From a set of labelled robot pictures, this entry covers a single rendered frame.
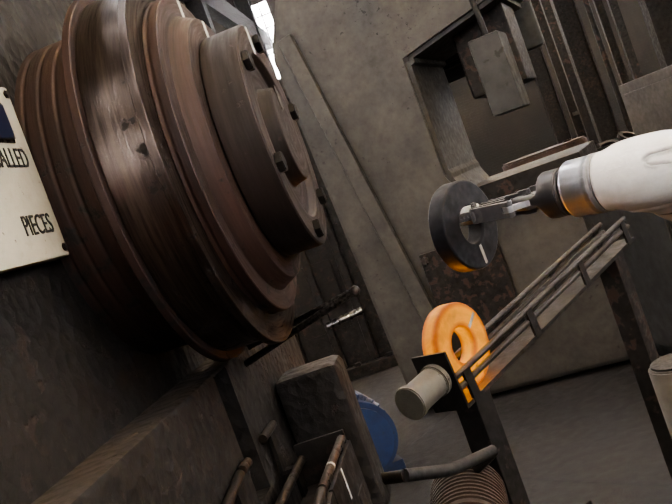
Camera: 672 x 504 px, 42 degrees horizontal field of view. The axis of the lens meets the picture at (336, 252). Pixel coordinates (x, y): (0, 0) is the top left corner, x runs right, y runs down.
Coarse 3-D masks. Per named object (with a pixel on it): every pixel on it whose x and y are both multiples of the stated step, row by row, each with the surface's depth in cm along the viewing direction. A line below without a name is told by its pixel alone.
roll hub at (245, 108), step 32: (224, 32) 102; (224, 64) 96; (256, 64) 110; (224, 96) 95; (256, 96) 104; (224, 128) 94; (256, 128) 94; (288, 128) 107; (256, 160) 94; (288, 160) 103; (256, 192) 96; (288, 192) 96; (288, 224) 99
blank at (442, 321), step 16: (448, 304) 157; (464, 304) 159; (432, 320) 154; (448, 320) 155; (464, 320) 158; (480, 320) 162; (432, 336) 152; (448, 336) 154; (464, 336) 160; (480, 336) 161; (432, 352) 152; (448, 352) 153; (464, 352) 160
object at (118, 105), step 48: (96, 0) 101; (144, 0) 100; (96, 48) 91; (96, 96) 88; (144, 96) 87; (96, 144) 88; (144, 144) 87; (144, 192) 87; (144, 240) 89; (192, 240) 88; (192, 288) 92; (240, 336) 101; (288, 336) 111
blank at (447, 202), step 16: (448, 192) 145; (464, 192) 148; (480, 192) 152; (432, 208) 145; (448, 208) 144; (432, 224) 145; (448, 224) 144; (480, 224) 151; (496, 224) 154; (432, 240) 145; (448, 240) 143; (464, 240) 146; (480, 240) 150; (496, 240) 153; (448, 256) 145; (464, 256) 145; (480, 256) 149
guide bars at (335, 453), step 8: (336, 440) 120; (344, 440) 121; (336, 448) 116; (336, 456) 114; (328, 464) 110; (328, 472) 107; (320, 480) 105; (328, 480) 105; (320, 488) 102; (328, 488) 105; (320, 496) 100
